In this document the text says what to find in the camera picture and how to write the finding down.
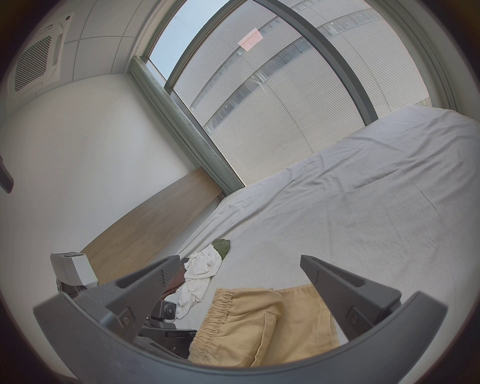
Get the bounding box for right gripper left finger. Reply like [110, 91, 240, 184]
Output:
[75, 255, 185, 344]

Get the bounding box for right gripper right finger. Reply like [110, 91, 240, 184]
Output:
[299, 255, 403, 343]

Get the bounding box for tan shorts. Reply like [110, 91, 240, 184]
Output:
[187, 284, 340, 368]

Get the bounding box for brown garment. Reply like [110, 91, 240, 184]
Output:
[161, 262, 188, 301]

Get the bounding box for cream white garment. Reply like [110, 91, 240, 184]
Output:
[176, 245, 224, 321]

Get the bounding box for bed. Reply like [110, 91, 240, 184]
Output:
[80, 104, 480, 370]

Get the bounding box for olive green garment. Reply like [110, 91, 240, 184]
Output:
[212, 238, 231, 259]

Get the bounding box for grey-green curtain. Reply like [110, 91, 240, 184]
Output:
[127, 56, 248, 196]

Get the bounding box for window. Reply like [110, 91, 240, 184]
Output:
[146, 0, 432, 186]

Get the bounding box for white ceiling air conditioner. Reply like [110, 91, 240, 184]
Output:
[7, 13, 76, 106]

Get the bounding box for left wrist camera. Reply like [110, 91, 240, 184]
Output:
[150, 298, 177, 327]

